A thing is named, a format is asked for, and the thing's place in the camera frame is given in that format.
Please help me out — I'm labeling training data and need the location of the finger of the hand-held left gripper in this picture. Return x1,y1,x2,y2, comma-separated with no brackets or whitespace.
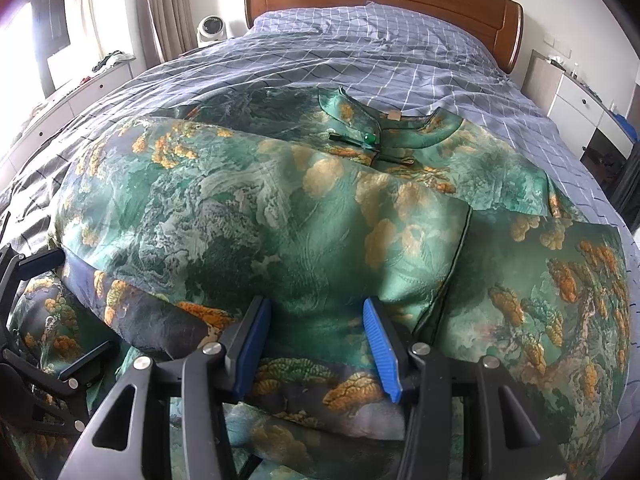
0,244,67,311
0,340,121,437

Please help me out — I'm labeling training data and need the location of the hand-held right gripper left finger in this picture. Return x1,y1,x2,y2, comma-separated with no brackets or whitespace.
56,295,273,480

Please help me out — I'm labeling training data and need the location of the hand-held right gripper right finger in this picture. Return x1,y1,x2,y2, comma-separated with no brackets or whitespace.
362,296,568,480

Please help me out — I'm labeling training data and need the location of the green printed jacket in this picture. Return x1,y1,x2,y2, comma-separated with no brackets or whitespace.
9,87,632,480

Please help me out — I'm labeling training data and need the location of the clothes pile on cabinet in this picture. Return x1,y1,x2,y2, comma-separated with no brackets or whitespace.
94,49,134,69

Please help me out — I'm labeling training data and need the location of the white window cabinet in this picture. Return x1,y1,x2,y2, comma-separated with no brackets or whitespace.
0,57,137,177

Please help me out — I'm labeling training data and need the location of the beige curtain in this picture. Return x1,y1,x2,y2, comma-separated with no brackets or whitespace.
134,0,199,62

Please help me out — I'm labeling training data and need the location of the white desk fan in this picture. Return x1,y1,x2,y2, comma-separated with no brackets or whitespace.
196,15,229,49

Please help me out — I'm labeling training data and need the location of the bed with blue checked bedding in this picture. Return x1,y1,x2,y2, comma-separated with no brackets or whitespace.
0,2,640,323

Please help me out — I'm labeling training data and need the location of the white desk with drawers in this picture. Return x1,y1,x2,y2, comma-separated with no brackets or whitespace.
527,49,640,162

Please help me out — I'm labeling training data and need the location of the blue item on desk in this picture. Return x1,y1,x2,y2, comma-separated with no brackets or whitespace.
612,112,640,137

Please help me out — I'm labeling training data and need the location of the white wall socket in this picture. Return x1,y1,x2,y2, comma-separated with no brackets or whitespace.
542,34,571,59

